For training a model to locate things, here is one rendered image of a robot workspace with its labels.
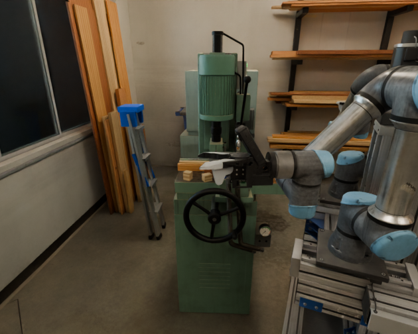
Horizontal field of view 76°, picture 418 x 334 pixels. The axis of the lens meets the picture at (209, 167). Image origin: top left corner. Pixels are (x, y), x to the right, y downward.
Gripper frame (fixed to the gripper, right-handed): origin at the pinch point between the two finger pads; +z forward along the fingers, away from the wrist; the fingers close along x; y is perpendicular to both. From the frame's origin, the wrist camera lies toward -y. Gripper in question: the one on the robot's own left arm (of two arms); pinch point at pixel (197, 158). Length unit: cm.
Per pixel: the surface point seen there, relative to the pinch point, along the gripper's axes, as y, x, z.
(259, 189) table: 29, 60, -32
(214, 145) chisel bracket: 8, 71, -10
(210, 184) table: 26, 62, -7
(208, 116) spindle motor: -8, 67, -6
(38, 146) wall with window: 18, 145, 121
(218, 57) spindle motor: -34, 62, -11
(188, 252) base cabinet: 69, 69, 5
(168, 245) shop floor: 105, 143, 25
